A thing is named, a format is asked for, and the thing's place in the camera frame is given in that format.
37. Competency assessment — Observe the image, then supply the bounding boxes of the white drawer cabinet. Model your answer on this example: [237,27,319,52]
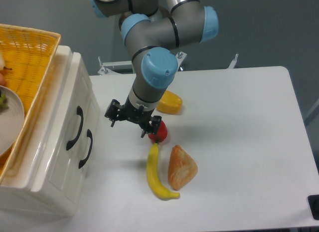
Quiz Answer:
[0,45,101,217]

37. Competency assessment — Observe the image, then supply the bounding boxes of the black drawer handle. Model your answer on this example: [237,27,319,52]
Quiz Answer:
[66,105,84,151]
[78,129,94,169]

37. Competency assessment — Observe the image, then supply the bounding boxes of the triangular bread pastry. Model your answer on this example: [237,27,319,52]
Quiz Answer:
[168,145,198,191]

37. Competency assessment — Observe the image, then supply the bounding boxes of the black lower drawer handle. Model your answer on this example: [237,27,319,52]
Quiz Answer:
[78,129,94,169]

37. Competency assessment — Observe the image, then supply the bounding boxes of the black top drawer handle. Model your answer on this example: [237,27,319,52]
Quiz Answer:
[66,105,84,151]

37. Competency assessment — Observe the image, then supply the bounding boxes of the red bell pepper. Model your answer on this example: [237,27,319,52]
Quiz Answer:
[148,121,168,143]

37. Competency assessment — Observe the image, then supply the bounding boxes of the yellow wicker basket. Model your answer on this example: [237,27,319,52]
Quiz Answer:
[0,24,61,179]

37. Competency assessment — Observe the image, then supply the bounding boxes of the red fruit in basket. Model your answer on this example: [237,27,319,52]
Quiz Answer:
[0,73,6,86]

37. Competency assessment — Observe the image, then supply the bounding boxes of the green grapes on plate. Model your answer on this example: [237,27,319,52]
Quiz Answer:
[0,91,8,111]

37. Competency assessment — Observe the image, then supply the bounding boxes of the white plate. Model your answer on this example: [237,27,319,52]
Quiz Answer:
[0,86,24,156]

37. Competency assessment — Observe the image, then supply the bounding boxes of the yellow bell pepper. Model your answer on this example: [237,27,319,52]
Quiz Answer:
[156,90,182,114]

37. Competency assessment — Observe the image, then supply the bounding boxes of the white metal base frame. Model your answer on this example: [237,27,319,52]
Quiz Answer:
[97,51,239,75]

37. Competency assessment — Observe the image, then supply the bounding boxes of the yellow banana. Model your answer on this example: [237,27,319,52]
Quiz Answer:
[146,143,180,201]

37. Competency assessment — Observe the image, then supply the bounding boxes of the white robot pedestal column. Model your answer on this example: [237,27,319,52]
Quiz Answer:
[119,6,170,40]

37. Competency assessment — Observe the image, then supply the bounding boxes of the pale pear in basket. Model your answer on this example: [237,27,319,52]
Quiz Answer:
[0,52,12,71]

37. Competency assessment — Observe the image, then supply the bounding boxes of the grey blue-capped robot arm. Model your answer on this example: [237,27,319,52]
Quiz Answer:
[90,0,219,134]

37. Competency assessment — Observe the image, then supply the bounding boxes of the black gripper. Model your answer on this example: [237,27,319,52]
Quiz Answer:
[104,98,162,138]

